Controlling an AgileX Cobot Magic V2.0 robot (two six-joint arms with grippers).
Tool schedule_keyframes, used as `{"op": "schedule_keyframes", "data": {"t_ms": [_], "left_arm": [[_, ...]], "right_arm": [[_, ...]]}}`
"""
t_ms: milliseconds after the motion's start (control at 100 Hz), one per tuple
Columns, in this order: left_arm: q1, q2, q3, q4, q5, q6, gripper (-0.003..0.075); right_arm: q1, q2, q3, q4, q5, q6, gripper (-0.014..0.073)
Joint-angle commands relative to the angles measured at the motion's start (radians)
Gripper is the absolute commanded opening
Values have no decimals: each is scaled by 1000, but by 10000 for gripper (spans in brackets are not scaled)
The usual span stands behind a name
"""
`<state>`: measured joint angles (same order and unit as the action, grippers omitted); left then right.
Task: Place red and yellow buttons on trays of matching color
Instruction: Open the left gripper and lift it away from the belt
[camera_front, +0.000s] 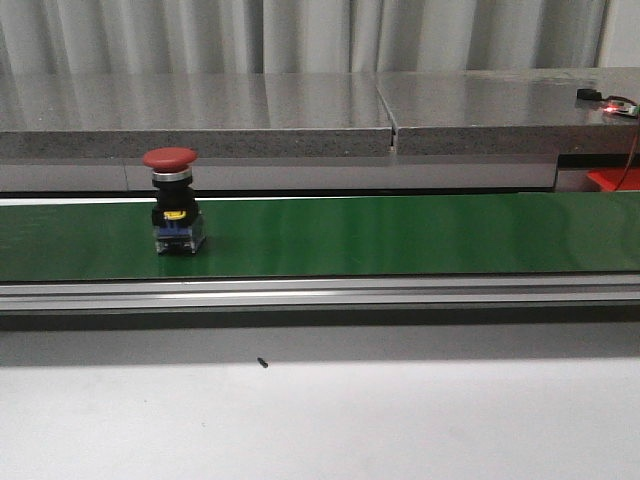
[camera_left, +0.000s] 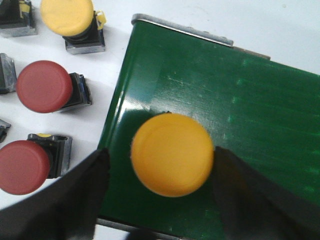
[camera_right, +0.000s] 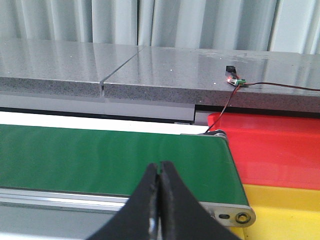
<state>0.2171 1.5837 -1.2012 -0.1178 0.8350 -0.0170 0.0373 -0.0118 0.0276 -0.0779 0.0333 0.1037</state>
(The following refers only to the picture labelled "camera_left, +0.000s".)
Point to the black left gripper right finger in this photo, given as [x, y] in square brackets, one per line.
[252, 207]

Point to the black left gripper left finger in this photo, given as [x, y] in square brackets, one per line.
[65, 210]

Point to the yellow mushroom push button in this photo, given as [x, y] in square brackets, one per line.
[172, 155]

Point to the red push button lower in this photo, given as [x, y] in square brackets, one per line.
[26, 164]

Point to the red push button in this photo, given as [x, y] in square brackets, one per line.
[26, 164]
[45, 87]

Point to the green conveyor belt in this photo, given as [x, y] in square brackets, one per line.
[265, 112]

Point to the push button base lower left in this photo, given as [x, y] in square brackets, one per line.
[4, 128]

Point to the push button base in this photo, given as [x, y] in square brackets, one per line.
[4, 128]
[17, 18]

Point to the red push button upper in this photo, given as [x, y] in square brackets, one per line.
[45, 87]

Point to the yellow push button on table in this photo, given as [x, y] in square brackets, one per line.
[77, 22]

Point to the push button base top left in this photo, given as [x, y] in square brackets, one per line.
[17, 18]

